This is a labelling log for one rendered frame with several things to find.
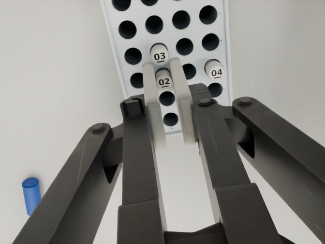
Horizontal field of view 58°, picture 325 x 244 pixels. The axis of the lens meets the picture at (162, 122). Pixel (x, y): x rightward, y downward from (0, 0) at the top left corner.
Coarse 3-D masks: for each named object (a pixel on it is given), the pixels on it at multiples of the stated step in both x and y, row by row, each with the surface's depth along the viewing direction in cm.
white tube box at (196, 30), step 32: (128, 0) 22; (160, 0) 20; (192, 0) 20; (224, 0) 20; (128, 32) 23; (160, 32) 21; (192, 32) 21; (224, 32) 21; (128, 64) 22; (192, 64) 22; (224, 64) 22; (128, 96) 23; (160, 96) 25; (224, 96) 23
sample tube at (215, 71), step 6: (210, 60) 22; (216, 60) 22; (210, 66) 21; (216, 66) 21; (222, 66) 21; (210, 72) 21; (216, 72) 21; (222, 72) 21; (210, 78) 21; (216, 78) 21
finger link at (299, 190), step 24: (264, 120) 12; (240, 144) 14; (264, 144) 12; (288, 144) 11; (312, 144) 10; (264, 168) 12; (288, 168) 10; (312, 168) 9; (288, 192) 11; (312, 192) 9; (312, 216) 10
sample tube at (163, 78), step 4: (160, 68) 22; (164, 68) 22; (156, 72) 22; (160, 72) 21; (164, 72) 21; (168, 72) 22; (156, 76) 21; (160, 76) 21; (164, 76) 21; (168, 76) 21; (156, 80) 21; (160, 80) 21; (164, 80) 21; (168, 80) 21; (156, 84) 21; (160, 84) 21; (164, 84) 21; (168, 84) 21; (160, 88) 21; (164, 88) 21; (168, 88) 21
